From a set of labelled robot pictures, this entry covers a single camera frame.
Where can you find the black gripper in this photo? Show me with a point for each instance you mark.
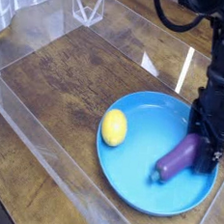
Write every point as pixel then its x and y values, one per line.
pixel 206 119

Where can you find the purple toy eggplant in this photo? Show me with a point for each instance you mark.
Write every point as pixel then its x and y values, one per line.
pixel 181 157

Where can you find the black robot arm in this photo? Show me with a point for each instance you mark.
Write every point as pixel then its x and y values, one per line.
pixel 214 10

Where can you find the blue round tray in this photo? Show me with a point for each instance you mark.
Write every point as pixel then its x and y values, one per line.
pixel 156 124

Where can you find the yellow toy lemon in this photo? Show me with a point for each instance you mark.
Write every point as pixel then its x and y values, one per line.
pixel 114 127

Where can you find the clear acrylic enclosure wall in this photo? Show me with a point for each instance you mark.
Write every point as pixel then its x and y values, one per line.
pixel 62 65

